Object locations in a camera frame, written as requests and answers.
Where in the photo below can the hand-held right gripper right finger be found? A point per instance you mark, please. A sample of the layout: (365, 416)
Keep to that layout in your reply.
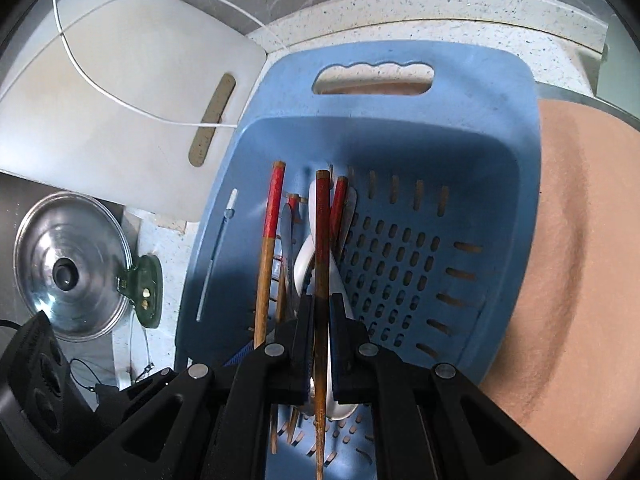
(337, 340)

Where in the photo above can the steel pot lid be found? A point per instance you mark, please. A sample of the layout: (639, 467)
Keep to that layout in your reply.
(95, 240)

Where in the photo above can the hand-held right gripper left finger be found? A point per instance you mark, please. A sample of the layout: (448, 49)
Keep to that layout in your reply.
(302, 340)

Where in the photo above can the red topped wooden chopstick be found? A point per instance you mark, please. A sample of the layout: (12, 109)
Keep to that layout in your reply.
(339, 205)
(274, 200)

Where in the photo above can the white cutting board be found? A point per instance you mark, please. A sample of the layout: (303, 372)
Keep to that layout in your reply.
(100, 110)

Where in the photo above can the metal fork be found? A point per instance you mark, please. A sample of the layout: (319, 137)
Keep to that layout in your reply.
(286, 240)

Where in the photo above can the blue plastic basket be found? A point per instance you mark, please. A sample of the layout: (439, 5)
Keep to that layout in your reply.
(425, 185)

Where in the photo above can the white spoon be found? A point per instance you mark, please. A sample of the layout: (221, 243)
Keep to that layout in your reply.
(305, 265)

